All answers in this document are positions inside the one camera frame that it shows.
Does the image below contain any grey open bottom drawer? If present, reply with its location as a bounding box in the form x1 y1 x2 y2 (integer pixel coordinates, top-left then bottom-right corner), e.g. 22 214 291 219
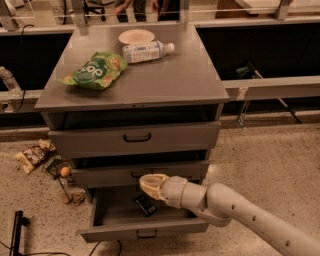
79 185 208 243

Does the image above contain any person in striped shirt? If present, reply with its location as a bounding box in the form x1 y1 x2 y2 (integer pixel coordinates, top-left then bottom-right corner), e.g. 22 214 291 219
110 0 168 23

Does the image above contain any black floor cable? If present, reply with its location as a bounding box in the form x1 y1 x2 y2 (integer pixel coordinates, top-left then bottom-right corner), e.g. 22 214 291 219
88 239 123 256

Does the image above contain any clear plastic water bottle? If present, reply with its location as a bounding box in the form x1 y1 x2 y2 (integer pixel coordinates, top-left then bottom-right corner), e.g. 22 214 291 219
122 41 175 64

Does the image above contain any grey drawer cabinet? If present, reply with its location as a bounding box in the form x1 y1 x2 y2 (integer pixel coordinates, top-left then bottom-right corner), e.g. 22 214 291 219
34 23 231 201

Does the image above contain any white paper plate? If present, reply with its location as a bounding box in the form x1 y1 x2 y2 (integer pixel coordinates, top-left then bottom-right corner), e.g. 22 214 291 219
118 29 155 44

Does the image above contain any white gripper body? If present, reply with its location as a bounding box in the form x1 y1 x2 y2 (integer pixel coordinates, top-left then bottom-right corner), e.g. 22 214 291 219
162 176 188 209

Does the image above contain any black stand on floor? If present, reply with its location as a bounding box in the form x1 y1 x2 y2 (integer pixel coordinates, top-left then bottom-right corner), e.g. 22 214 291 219
9 210 30 256

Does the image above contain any green chip bag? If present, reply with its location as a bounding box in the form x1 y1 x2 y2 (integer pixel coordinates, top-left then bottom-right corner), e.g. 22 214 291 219
60 52 127 91

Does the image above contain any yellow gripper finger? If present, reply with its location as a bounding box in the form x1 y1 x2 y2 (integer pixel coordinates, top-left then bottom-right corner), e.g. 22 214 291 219
139 174 168 201

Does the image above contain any brown snack bag on floor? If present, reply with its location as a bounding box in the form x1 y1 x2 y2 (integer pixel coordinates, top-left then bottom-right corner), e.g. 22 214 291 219
14 139 55 174

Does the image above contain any grey top drawer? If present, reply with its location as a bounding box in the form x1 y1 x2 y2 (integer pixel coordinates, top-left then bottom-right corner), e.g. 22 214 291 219
49 121 221 159

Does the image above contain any plastic bottle at left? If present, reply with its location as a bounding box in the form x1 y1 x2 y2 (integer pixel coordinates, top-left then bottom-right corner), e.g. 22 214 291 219
0 66 23 98

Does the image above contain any grey middle drawer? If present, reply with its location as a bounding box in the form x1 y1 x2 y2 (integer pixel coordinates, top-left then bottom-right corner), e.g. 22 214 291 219
72 160 209 188

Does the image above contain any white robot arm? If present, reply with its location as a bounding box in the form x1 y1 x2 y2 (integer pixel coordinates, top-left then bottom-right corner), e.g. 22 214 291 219
139 174 320 256

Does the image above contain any dark snack bag on floor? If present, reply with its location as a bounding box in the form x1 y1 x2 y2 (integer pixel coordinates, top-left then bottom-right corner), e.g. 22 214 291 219
42 155 71 179

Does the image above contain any orange ball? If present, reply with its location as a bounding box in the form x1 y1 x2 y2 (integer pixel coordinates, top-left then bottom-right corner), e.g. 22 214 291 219
60 167 71 177

